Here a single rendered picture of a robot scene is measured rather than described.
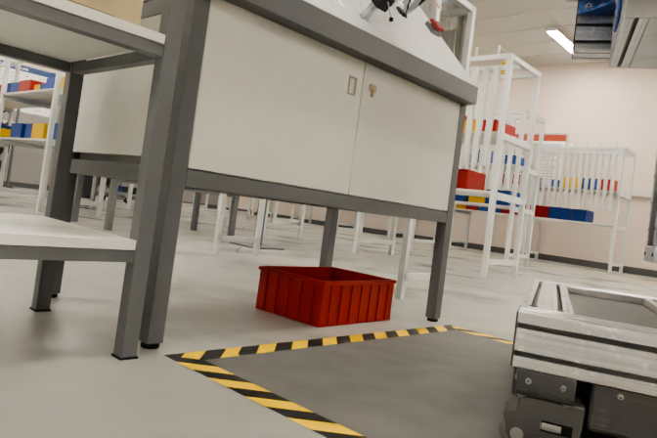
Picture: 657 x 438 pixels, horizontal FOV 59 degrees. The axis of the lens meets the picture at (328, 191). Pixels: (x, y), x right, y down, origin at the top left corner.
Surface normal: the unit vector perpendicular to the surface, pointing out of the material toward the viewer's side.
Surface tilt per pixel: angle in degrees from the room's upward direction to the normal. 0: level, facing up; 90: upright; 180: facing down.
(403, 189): 90
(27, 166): 90
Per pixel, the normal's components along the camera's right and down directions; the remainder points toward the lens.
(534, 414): -0.36, -0.07
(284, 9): 0.72, 0.07
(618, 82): -0.65, -0.11
